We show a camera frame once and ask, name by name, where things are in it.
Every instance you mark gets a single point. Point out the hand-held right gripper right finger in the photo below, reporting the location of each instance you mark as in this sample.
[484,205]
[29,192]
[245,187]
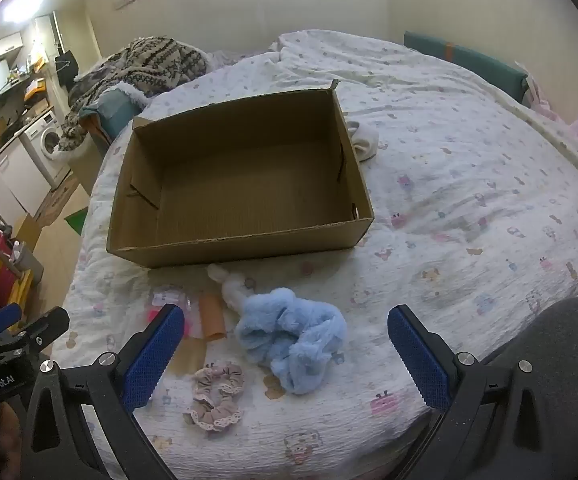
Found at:
[419,360]

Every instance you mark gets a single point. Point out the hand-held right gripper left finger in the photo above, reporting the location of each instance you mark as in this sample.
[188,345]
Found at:
[153,357]

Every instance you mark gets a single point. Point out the pink ball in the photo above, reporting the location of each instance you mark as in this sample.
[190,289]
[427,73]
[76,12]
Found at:
[154,316]

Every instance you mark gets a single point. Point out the beige lace scrunchie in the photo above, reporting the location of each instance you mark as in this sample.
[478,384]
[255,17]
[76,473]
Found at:
[204,376]

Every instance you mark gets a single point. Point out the clear plastic packet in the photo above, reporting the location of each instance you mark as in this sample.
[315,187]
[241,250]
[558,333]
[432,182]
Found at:
[174,300]

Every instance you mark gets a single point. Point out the white lace scrunchie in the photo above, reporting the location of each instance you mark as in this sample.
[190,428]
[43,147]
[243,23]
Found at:
[231,290]

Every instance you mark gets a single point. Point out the blue fluffy scrunchie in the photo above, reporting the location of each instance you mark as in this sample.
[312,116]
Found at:
[269,325]

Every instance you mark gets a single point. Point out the cardboard box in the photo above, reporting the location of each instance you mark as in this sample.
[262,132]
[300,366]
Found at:
[249,195]

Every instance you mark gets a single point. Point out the white sock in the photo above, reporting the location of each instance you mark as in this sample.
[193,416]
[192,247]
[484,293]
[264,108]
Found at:
[365,142]

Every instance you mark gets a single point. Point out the tan paper card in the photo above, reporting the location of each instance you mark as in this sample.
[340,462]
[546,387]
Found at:
[191,357]

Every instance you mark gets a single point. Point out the grey bin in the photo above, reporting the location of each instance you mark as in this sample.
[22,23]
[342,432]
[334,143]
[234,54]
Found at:
[29,265]

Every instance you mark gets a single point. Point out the brown paper roll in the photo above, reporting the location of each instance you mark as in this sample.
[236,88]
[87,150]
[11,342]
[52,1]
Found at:
[211,317]

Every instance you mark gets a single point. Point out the white floor cabinet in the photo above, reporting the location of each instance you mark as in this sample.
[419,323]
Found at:
[14,180]

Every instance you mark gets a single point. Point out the tan storage box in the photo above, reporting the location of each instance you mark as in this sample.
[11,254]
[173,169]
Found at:
[88,165]

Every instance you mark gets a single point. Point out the printed bed quilt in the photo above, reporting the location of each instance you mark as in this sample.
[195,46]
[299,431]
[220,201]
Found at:
[444,185]

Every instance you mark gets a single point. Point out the white washing machine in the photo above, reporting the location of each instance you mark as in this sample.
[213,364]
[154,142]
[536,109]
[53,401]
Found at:
[44,147]

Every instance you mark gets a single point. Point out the teal cushion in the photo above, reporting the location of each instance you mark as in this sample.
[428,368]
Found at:
[114,107]

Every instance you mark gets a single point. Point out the black hanging bag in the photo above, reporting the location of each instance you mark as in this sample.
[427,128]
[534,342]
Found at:
[66,67]

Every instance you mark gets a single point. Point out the patterned knit blanket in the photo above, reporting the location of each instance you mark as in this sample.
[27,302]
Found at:
[154,62]

